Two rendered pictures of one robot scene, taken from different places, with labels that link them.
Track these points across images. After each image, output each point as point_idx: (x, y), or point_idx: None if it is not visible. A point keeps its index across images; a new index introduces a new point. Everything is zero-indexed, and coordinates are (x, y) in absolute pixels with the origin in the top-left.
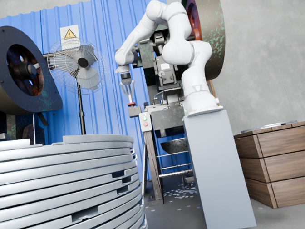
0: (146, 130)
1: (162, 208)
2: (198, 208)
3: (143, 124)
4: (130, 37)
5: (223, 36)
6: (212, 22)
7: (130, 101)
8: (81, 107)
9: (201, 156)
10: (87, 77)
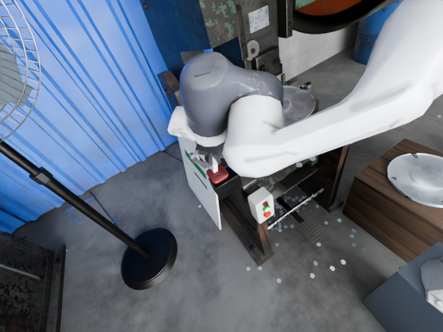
0: (266, 219)
1: (284, 271)
2: (334, 271)
3: (262, 215)
4: (376, 122)
5: None
6: None
7: (215, 170)
8: (25, 163)
9: None
10: None
